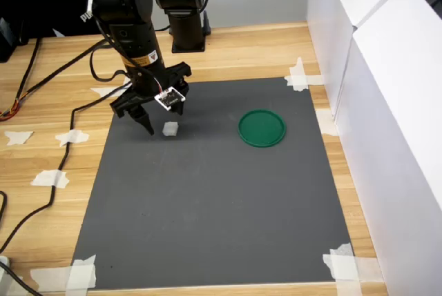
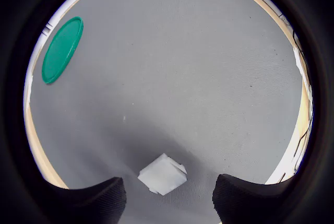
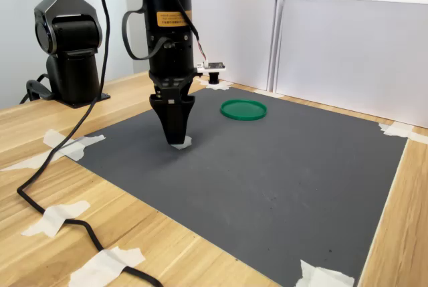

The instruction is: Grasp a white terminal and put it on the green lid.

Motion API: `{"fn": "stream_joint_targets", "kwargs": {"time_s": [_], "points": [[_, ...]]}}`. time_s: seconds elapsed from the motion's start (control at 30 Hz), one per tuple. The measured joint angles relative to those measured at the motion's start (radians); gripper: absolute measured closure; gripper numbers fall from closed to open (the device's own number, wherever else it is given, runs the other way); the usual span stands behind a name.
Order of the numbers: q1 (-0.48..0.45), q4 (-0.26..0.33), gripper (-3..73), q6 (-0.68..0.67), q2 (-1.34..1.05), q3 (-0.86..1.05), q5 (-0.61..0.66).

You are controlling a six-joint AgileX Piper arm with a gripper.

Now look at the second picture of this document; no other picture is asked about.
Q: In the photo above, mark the small white plastic terminal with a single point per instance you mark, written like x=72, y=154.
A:
x=163, y=175

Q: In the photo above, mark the round green lid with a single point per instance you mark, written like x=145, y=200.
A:
x=61, y=51

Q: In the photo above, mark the dark grey mat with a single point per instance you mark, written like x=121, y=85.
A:
x=169, y=77

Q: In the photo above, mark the white tape piece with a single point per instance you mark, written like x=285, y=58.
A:
x=298, y=60

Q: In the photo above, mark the white partition board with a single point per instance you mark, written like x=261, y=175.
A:
x=41, y=37
x=56, y=19

